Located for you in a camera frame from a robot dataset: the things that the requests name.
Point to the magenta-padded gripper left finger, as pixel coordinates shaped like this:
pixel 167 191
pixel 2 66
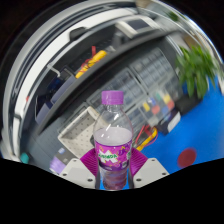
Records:
pixel 76 172

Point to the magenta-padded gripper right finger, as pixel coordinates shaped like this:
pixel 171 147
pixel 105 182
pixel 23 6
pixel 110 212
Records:
pixel 151 172

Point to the clear bottle with purple cap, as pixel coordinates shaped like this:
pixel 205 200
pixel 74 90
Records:
pixel 112 150

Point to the yellow multimeter with leads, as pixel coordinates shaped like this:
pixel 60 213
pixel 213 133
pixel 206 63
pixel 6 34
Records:
pixel 148 138

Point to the flat round red coaster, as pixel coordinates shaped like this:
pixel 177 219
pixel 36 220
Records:
pixel 187 157

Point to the white pegboard tray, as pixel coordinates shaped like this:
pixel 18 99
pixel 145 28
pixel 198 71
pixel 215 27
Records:
pixel 78 133

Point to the black box with white label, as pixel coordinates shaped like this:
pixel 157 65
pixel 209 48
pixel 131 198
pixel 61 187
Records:
pixel 171 123

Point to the teal desk lamp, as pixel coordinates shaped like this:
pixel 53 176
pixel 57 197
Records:
pixel 24 158

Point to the clear organizer box coloured parts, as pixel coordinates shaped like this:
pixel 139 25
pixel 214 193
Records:
pixel 160 105

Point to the grey small-parts drawer cabinet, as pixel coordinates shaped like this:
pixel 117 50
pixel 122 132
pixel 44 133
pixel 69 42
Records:
pixel 153 70
pixel 115 83

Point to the green potted plant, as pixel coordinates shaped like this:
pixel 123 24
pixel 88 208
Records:
pixel 196 71

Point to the black wall shelf unit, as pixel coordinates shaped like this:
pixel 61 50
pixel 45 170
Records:
pixel 66 83

